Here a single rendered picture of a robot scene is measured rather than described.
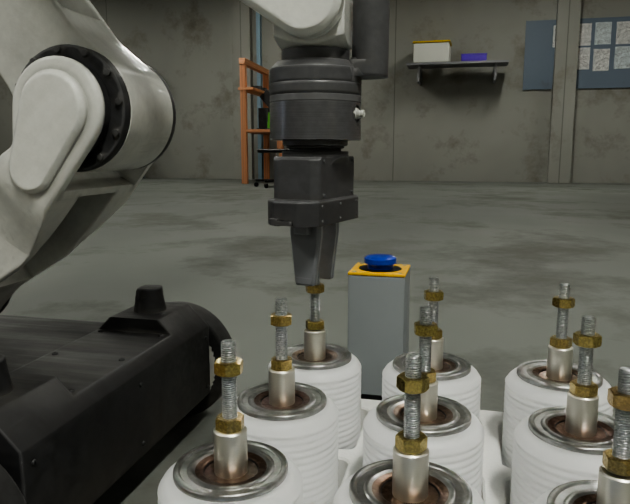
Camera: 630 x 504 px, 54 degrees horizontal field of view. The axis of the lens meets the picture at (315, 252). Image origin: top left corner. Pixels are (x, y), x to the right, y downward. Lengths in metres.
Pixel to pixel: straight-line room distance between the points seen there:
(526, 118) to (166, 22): 5.87
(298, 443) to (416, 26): 9.53
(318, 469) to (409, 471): 0.14
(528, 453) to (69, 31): 0.64
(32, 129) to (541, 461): 0.60
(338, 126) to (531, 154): 9.23
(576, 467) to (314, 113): 0.35
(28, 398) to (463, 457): 0.45
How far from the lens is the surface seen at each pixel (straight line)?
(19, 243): 0.84
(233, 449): 0.42
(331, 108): 0.57
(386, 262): 0.77
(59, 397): 0.75
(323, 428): 0.52
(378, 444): 0.50
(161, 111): 0.81
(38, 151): 0.76
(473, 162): 9.73
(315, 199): 0.57
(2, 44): 0.85
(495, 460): 0.62
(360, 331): 0.78
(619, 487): 0.41
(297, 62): 0.58
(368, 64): 0.59
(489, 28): 9.89
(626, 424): 0.40
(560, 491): 0.44
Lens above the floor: 0.46
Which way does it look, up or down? 9 degrees down
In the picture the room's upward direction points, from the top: straight up
